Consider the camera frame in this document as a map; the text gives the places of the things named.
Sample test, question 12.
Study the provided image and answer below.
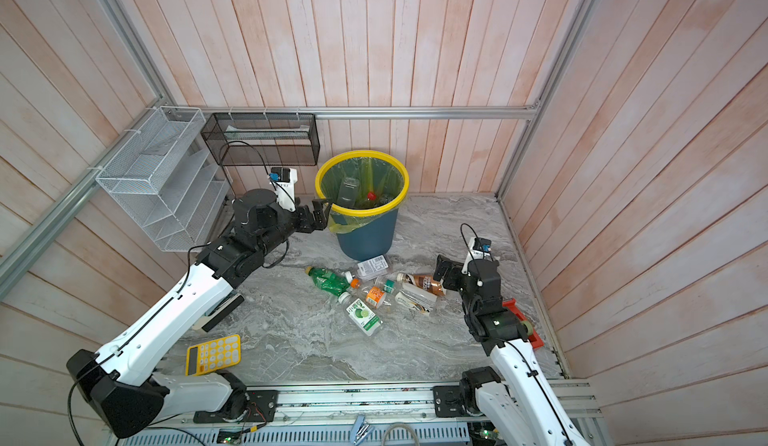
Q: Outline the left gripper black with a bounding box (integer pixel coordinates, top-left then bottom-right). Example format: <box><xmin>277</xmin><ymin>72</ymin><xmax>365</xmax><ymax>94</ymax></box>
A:
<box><xmin>256</xmin><ymin>196</ymin><xmax>333</xmax><ymax>256</ymax></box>

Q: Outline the white label bottle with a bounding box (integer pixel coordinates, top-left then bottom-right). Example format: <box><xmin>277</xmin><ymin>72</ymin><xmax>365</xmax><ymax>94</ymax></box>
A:
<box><xmin>395</xmin><ymin>283</ymin><xmax>438</xmax><ymax>315</ymax></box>

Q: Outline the green plastic bottle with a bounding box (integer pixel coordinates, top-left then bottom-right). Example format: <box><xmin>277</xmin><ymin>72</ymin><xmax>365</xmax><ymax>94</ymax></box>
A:
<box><xmin>305</xmin><ymin>266</ymin><xmax>351</xmax><ymax>298</ymax></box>

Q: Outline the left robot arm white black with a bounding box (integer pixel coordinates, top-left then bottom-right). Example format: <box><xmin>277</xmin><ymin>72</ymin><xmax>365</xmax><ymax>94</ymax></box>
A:
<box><xmin>66</xmin><ymin>189</ymin><xmax>331</xmax><ymax>439</ymax></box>

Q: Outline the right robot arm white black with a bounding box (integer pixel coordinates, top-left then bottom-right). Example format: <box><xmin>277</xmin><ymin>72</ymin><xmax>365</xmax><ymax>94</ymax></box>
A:
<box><xmin>434</xmin><ymin>255</ymin><xmax>587</xmax><ymax>445</ymax></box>

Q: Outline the teal bin with yellow rim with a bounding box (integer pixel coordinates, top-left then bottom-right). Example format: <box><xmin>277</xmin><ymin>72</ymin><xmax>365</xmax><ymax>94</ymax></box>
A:
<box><xmin>314</xmin><ymin>150</ymin><xmax>410</xmax><ymax>262</ymax></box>

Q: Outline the yellow bin liner bag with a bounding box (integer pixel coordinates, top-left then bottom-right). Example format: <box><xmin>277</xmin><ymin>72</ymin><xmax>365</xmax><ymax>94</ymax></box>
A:
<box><xmin>314</xmin><ymin>150</ymin><xmax>410</xmax><ymax>235</ymax></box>

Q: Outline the orange label small bottle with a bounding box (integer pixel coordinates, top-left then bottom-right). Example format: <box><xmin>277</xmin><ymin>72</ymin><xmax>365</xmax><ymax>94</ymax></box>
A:
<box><xmin>364</xmin><ymin>277</ymin><xmax>396</xmax><ymax>309</ymax></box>

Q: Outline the red flat box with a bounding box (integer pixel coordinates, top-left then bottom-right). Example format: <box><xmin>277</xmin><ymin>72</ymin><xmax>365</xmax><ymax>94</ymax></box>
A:
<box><xmin>502</xmin><ymin>299</ymin><xmax>544</xmax><ymax>350</ymax></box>

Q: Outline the lime label juice bottle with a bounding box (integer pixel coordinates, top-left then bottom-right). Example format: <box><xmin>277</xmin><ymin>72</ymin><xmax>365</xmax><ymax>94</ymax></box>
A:
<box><xmin>338</xmin><ymin>292</ymin><xmax>383</xmax><ymax>337</ymax></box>

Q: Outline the yellow calculator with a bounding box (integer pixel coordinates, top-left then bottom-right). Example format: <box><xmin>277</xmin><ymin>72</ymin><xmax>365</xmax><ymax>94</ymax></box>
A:
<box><xmin>185</xmin><ymin>334</ymin><xmax>242</xmax><ymax>376</ymax></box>

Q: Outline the blue metal clip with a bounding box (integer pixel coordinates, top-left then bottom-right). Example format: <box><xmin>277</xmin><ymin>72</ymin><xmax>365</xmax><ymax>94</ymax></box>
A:
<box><xmin>349</xmin><ymin>415</ymin><xmax>374</xmax><ymax>446</ymax></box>

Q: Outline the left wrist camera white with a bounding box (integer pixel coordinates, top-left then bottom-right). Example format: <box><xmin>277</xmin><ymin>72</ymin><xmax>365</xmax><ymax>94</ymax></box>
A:
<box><xmin>269</xmin><ymin>167</ymin><xmax>298</xmax><ymax>212</ymax></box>

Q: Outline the black mesh wall basket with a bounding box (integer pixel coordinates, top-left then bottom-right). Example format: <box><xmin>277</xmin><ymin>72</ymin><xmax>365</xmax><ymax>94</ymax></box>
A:
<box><xmin>201</xmin><ymin>112</ymin><xmax>320</xmax><ymax>167</ymax></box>

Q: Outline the white wire mesh shelf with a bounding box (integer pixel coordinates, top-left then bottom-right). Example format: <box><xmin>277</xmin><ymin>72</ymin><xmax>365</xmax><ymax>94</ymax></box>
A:
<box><xmin>97</xmin><ymin>107</ymin><xmax>229</xmax><ymax>253</ymax></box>

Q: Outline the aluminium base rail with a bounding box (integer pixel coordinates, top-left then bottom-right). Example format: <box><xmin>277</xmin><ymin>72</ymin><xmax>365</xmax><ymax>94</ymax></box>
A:
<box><xmin>120</xmin><ymin>380</ymin><xmax>613</xmax><ymax>445</ymax></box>

